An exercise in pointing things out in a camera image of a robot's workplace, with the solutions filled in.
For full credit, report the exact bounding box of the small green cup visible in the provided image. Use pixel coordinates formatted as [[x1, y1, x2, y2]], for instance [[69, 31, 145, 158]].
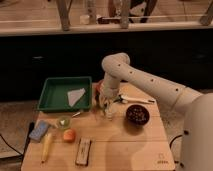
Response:
[[56, 116, 71, 130]]

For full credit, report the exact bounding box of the black cable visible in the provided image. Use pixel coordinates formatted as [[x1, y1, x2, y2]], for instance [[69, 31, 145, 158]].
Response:
[[169, 134, 184, 158]]

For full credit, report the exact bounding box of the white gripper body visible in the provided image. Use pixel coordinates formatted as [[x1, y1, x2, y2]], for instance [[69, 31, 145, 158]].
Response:
[[99, 80, 120, 108]]

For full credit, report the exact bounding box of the blue sponge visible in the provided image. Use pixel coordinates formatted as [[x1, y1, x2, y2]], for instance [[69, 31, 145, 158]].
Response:
[[29, 120, 50, 142]]

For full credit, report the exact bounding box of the orange bowl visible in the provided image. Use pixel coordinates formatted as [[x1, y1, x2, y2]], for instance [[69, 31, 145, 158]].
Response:
[[95, 81, 102, 100]]

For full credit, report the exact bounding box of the dark bowl with beans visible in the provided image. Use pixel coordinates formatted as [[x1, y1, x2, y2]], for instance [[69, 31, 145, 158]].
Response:
[[126, 105, 150, 125]]

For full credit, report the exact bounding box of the white paper cup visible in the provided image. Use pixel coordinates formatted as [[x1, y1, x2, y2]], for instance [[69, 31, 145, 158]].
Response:
[[104, 104, 116, 120]]

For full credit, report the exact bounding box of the green plastic tray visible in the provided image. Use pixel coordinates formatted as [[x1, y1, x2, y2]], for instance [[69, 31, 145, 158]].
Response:
[[38, 76, 92, 113]]

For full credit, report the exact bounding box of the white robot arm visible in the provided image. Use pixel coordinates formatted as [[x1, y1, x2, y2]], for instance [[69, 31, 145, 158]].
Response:
[[100, 53, 213, 171]]

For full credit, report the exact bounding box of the orange fruit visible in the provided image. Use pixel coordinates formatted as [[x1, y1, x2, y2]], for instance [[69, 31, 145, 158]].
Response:
[[63, 129, 76, 143]]

